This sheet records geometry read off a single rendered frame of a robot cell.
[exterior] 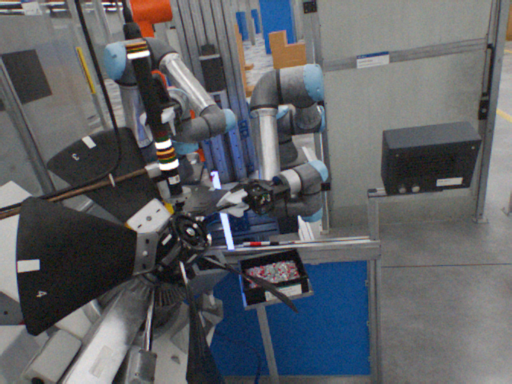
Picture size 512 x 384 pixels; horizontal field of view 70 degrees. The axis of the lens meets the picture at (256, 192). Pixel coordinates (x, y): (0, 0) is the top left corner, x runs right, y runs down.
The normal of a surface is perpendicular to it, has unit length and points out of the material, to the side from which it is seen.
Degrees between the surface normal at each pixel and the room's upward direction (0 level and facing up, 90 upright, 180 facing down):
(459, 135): 15
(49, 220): 71
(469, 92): 90
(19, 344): 90
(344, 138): 90
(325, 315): 90
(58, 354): 50
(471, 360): 0
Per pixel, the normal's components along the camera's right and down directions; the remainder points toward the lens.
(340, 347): -0.11, 0.44
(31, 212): 0.74, -0.28
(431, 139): -0.18, -0.75
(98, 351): 0.65, -0.64
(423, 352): -0.15, -0.89
